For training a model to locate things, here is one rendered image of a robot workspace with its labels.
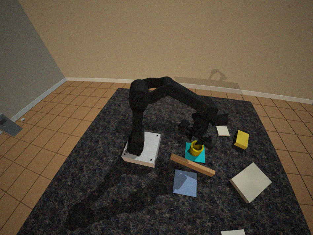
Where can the yellow rectangular block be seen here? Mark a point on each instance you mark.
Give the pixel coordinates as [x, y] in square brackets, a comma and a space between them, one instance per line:
[241, 139]

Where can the beige flat square tile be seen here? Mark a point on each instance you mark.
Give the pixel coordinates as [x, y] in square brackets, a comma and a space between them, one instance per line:
[222, 131]

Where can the yellow cup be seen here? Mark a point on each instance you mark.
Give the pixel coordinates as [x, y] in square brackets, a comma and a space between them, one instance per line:
[195, 150]

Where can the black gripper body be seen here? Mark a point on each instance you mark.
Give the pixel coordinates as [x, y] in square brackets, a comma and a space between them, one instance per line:
[198, 133]

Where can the beige flat rectangular pad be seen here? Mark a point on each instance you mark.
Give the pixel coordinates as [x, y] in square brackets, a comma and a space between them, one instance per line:
[233, 232]

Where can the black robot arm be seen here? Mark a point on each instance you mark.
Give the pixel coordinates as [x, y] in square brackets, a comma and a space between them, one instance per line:
[140, 97]

